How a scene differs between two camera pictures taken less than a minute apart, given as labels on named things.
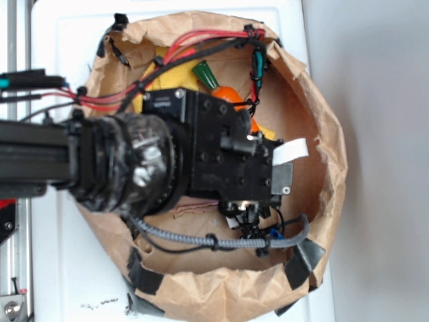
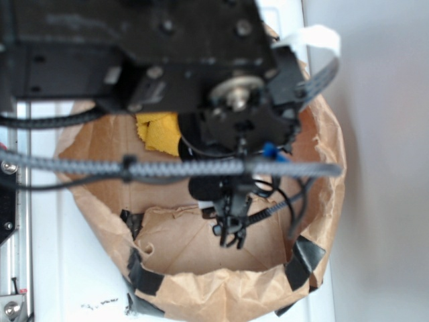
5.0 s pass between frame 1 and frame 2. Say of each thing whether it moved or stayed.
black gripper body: moved
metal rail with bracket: stayed
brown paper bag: stayed
